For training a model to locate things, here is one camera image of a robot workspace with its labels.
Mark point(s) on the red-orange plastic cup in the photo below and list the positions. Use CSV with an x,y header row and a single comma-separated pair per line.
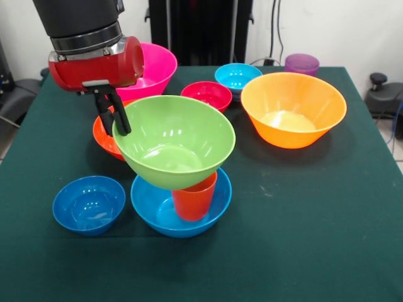
x,y
195,204

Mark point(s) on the medium light blue bowl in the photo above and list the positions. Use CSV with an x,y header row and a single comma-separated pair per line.
x,y
148,207

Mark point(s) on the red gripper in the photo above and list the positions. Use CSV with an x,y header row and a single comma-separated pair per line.
x,y
94,70

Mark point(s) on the small crimson bowl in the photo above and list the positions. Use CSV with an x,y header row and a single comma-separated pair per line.
x,y
204,94

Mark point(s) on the wide red-orange bowl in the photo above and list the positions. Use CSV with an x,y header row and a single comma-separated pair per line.
x,y
104,141

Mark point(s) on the large pink bowl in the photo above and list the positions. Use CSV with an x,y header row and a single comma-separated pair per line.
x,y
157,69

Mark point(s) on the small light blue bowl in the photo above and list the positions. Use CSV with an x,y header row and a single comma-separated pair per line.
x,y
236,75

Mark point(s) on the small dark blue bowl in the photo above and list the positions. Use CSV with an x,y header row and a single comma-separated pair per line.
x,y
88,204

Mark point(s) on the large orange bowl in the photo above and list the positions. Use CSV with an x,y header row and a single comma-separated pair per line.
x,y
292,100

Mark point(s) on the black chair base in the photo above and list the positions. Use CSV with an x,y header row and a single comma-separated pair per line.
x,y
19,94
384,97

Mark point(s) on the purple translucent cup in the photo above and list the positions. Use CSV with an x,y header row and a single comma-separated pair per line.
x,y
302,64

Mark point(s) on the green bowl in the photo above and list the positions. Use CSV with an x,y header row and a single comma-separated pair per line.
x,y
176,141

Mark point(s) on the dark green table cloth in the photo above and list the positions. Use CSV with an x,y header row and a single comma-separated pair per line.
x,y
47,267

